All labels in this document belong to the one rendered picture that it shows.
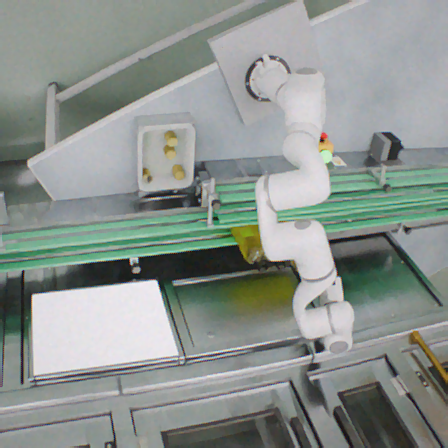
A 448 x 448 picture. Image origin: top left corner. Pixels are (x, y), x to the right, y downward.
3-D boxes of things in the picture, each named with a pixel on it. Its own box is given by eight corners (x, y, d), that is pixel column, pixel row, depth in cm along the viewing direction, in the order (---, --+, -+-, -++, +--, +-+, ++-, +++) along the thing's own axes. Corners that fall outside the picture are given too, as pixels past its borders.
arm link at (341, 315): (315, 323, 121) (353, 313, 119) (311, 294, 130) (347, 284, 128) (328, 360, 129) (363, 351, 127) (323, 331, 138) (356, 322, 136)
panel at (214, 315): (29, 298, 152) (30, 386, 127) (27, 292, 151) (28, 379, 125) (294, 264, 177) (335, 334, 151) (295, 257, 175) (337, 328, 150)
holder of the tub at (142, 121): (135, 191, 168) (139, 204, 162) (135, 115, 152) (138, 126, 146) (185, 186, 173) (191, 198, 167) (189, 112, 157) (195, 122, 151)
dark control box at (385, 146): (368, 150, 187) (380, 161, 180) (373, 131, 182) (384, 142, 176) (386, 149, 189) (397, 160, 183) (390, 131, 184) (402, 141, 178)
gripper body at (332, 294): (342, 327, 140) (337, 300, 149) (350, 301, 134) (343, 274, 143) (317, 327, 140) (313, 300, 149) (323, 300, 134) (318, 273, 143)
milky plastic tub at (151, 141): (134, 178, 165) (138, 192, 158) (134, 116, 152) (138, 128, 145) (186, 173, 170) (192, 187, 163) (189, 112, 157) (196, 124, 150)
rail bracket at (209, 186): (199, 212, 164) (209, 236, 155) (202, 167, 154) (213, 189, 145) (208, 211, 165) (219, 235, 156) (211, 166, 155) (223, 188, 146)
